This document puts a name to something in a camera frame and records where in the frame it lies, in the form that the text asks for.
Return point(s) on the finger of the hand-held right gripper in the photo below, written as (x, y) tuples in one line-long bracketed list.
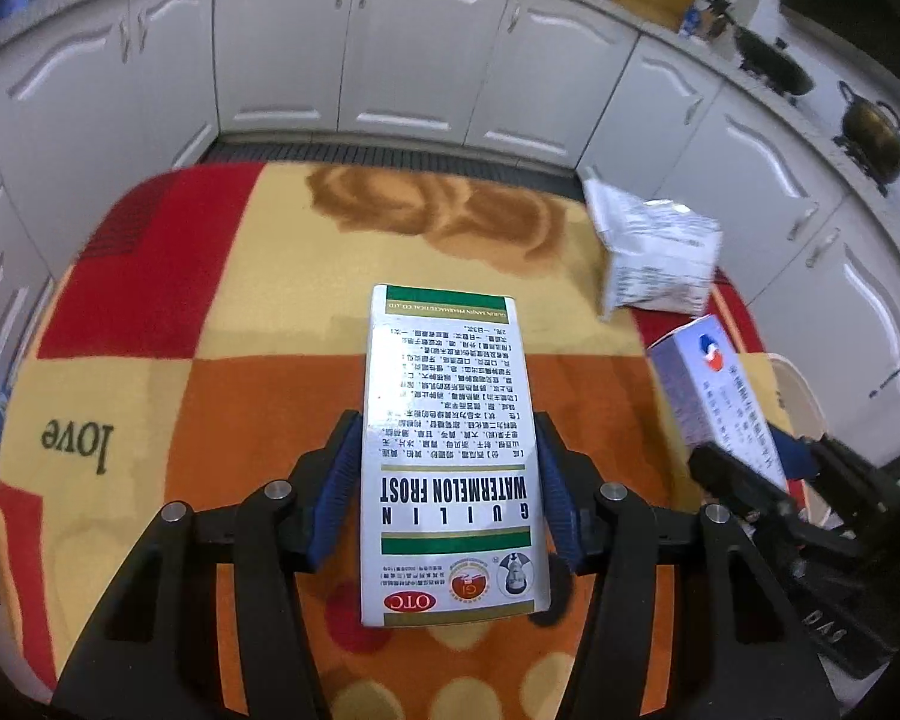
[(832, 465), (742, 491)]

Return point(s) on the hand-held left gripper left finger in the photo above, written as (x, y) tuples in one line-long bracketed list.
[(337, 487)]

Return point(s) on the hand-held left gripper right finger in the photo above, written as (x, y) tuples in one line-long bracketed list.
[(559, 495)]

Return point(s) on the white blue carton box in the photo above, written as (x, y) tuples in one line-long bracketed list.
[(705, 390)]

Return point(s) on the green white medicine box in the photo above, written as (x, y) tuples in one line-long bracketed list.
[(450, 390)]

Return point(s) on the red yellow printed blanket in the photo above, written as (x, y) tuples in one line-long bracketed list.
[(232, 315)]

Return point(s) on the white printed paper packet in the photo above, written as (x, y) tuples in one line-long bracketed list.
[(660, 255)]

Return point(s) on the dark brass cooking pot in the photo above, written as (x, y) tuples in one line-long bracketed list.
[(874, 131)]

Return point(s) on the black wok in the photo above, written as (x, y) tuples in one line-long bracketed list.
[(776, 64)]

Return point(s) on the row of white cabinet doors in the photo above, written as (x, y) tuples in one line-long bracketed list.
[(285, 45)]

